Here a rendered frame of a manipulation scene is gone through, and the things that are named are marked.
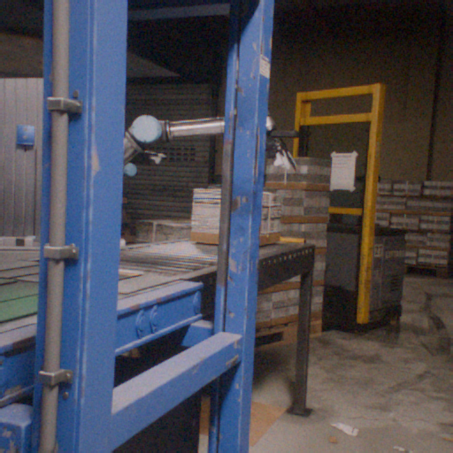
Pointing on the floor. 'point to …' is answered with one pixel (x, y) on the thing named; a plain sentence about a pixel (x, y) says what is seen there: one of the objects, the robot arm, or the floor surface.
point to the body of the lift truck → (384, 280)
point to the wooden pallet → (126, 224)
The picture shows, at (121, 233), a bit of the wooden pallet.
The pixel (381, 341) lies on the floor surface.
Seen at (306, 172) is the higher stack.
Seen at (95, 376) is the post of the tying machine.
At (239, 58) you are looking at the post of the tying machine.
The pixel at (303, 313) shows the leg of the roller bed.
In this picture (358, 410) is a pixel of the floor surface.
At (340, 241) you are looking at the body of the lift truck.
